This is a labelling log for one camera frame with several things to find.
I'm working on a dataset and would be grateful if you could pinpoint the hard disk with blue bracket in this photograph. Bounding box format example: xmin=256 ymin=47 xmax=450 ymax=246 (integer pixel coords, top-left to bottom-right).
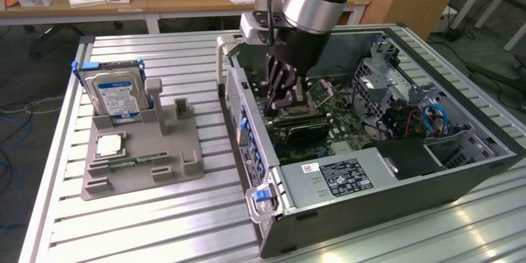
xmin=72 ymin=57 xmax=148 ymax=123

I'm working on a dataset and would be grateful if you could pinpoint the grey power supply unit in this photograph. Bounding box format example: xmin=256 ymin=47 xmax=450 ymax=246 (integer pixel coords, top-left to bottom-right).
xmin=279 ymin=147 xmax=402 ymax=208

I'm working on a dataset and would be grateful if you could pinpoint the loose green RAM stick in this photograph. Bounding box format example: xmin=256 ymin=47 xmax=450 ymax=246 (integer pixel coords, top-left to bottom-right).
xmin=107 ymin=155 xmax=155 ymax=169

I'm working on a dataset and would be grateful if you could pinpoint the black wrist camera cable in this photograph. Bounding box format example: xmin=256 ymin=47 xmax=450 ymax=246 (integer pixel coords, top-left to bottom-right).
xmin=266 ymin=0 xmax=278 ymax=46

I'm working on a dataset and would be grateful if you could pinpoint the CPU socket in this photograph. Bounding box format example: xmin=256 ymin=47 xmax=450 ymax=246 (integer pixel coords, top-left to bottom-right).
xmin=283 ymin=102 xmax=318 ymax=119

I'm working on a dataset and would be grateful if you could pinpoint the white floor cable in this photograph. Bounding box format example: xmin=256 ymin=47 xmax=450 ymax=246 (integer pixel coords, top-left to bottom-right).
xmin=0 ymin=95 xmax=63 ymax=115

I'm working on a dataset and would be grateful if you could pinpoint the grey parts rack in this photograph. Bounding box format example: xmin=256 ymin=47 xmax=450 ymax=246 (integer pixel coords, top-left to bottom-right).
xmin=80 ymin=78 xmax=206 ymax=201

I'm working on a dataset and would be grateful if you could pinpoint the metal disk bay cage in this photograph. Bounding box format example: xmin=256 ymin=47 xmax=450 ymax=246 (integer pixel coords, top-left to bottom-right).
xmin=351 ymin=41 xmax=417 ymax=116

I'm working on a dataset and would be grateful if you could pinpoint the green motherboard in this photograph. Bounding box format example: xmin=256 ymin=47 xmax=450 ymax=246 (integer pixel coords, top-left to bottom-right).
xmin=246 ymin=71 xmax=379 ymax=167

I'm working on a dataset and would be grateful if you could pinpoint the blue floor cable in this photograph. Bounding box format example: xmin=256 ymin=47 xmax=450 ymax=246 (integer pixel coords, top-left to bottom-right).
xmin=0 ymin=102 xmax=35 ymax=233

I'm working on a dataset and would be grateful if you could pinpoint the blue case latch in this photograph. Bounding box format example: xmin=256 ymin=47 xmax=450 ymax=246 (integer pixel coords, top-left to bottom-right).
xmin=254 ymin=189 xmax=272 ymax=204

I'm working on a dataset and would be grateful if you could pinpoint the black open PC case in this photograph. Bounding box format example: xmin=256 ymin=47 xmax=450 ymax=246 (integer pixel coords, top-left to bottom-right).
xmin=215 ymin=24 xmax=526 ymax=259

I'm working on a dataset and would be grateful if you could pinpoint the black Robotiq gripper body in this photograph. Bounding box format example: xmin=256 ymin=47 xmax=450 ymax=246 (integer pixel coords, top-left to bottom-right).
xmin=268 ymin=26 xmax=330 ymax=76

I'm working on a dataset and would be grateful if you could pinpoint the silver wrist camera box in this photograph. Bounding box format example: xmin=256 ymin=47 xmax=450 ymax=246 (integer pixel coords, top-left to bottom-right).
xmin=239 ymin=12 xmax=284 ymax=46

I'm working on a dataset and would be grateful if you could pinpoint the installed green RAM stick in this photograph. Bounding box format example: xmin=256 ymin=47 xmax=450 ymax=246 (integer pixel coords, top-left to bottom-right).
xmin=266 ymin=114 xmax=333 ymax=128

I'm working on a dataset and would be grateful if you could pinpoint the red wire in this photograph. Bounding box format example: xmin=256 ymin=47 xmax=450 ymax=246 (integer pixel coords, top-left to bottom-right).
xmin=405 ymin=107 xmax=422 ymax=136

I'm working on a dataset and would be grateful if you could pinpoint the blue wire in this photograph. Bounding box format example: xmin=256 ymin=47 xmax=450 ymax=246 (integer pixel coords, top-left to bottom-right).
xmin=422 ymin=102 xmax=454 ymax=136

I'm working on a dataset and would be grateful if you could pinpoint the metal socket cover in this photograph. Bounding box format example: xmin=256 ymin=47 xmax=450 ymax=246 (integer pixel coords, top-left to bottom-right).
xmin=306 ymin=78 xmax=337 ymax=108

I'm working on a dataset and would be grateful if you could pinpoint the silver CPU chip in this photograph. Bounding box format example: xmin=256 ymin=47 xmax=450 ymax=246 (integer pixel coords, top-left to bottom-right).
xmin=95 ymin=135 xmax=126 ymax=156

